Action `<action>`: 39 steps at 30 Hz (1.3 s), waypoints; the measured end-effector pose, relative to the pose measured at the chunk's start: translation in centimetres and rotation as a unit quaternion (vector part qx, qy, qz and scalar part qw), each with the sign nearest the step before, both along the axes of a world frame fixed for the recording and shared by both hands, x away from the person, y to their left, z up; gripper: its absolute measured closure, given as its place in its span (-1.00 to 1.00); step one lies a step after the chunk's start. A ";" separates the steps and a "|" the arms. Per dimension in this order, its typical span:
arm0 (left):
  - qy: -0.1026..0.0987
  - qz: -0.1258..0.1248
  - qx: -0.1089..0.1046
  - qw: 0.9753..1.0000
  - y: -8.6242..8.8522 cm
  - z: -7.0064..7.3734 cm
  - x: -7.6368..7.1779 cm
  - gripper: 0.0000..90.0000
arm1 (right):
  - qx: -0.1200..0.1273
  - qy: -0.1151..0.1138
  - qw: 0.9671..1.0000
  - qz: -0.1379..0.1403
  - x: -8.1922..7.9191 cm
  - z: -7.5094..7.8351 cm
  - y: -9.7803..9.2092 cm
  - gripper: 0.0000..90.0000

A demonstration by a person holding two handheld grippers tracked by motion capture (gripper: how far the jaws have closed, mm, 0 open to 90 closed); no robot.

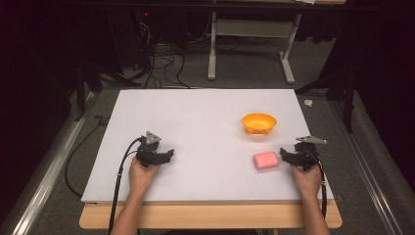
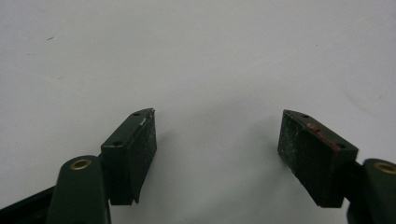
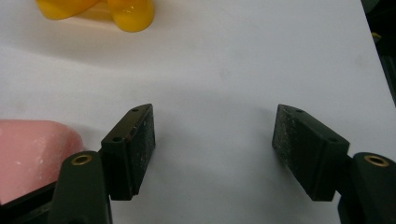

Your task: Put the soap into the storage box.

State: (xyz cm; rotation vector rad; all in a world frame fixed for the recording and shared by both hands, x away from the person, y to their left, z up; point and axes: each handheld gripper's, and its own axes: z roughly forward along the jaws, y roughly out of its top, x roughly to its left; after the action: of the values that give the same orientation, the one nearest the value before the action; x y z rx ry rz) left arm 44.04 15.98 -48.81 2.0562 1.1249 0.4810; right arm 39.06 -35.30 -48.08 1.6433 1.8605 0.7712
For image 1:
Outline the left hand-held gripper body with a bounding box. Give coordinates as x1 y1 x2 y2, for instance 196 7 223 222
135 130 168 169

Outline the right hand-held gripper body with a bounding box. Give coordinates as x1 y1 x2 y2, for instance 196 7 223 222
289 134 328 172

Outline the person's left hand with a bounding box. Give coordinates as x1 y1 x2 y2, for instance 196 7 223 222
128 156 162 196

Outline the person's right hand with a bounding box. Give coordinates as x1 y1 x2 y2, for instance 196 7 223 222
289 162 323 199

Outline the pink soap bar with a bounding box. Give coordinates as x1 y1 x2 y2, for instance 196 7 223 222
253 151 281 171

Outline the white board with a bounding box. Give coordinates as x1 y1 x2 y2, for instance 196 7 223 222
80 88 336 204

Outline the orange plastic bowl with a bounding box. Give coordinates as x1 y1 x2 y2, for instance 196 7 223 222
241 112 278 136

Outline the wooden table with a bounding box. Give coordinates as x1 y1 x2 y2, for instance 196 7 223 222
78 199 344 230

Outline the black tripod stand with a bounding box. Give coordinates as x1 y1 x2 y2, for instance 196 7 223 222
295 65 357 134
73 58 143 122

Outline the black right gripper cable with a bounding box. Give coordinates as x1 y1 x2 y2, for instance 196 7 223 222
308 150 329 220

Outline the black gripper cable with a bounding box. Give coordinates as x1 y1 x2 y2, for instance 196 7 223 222
108 136 145 235
308 150 329 220

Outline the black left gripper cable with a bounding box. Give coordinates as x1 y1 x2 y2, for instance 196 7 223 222
108 136 145 235

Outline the aluminium rail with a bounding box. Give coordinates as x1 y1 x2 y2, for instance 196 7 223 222
329 97 404 235
6 92 99 235

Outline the black floor cable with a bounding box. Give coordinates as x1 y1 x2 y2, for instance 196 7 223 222
64 115 112 200

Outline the tangle of black cables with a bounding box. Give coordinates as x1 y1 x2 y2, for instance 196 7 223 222
130 19 213 90

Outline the white metal desk frame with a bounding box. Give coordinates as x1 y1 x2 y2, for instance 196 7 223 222
207 11 303 86

